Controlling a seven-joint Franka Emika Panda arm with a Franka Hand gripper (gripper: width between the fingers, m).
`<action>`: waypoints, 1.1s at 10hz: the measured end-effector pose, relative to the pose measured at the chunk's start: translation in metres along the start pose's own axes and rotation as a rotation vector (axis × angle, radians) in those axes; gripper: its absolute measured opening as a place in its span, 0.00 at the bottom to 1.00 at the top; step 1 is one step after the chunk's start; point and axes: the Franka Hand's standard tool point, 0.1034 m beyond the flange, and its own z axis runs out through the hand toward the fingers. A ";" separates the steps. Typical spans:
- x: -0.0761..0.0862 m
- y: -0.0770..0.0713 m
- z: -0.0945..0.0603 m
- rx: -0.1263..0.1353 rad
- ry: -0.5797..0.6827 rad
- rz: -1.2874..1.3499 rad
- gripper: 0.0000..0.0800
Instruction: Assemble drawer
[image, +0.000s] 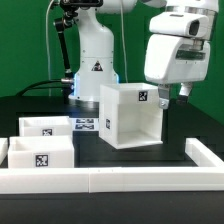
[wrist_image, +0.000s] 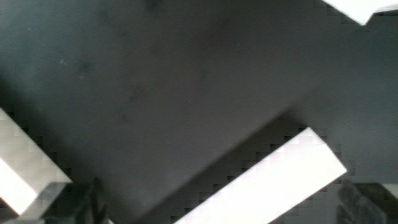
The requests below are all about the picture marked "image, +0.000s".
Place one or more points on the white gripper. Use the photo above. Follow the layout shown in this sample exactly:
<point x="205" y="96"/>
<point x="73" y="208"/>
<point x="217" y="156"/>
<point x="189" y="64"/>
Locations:
<point x="171" y="59"/>

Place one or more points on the white drawer cabinet frame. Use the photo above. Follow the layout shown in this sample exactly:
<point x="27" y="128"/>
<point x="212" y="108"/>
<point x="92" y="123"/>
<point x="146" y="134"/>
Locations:
<point x="129" y="115"/>

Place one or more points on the white front drawer box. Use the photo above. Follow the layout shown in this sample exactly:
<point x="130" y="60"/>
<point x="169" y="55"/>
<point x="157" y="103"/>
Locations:
<point x="41" y="152"/>

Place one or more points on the white drawer box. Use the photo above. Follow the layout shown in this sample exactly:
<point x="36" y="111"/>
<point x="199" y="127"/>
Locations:
<point x="45" y="126"/>
<point x="41" y="152"/>

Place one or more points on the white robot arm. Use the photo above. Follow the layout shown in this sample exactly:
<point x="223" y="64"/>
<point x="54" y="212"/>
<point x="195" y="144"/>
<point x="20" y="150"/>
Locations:
<point x="97" y="41"/>

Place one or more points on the white rear drawer box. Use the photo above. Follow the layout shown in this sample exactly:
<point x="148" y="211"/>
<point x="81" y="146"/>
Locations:
<point x="45" y="126"/>

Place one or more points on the marker sheet on table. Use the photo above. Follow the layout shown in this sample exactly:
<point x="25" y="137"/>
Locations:
<point x="85" y="124"/>

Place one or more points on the white left fence piece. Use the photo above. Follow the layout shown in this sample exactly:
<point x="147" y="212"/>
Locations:
<point x="3" y="149"/>

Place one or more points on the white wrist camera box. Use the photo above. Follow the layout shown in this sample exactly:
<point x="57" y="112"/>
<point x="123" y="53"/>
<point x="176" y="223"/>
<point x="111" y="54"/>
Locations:
<point x="180" y="24"/>

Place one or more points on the white right fence rail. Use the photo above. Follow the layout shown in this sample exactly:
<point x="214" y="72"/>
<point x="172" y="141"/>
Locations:
<point x="201" y="155"/>

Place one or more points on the white fence rail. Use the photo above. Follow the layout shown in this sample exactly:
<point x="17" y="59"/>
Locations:
<point x="94" y="180"/>
<point x="201" y="155"/>

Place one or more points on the white front fence rail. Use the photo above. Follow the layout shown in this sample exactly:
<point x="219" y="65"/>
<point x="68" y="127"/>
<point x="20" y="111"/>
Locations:
<point x="94" y="180"/>

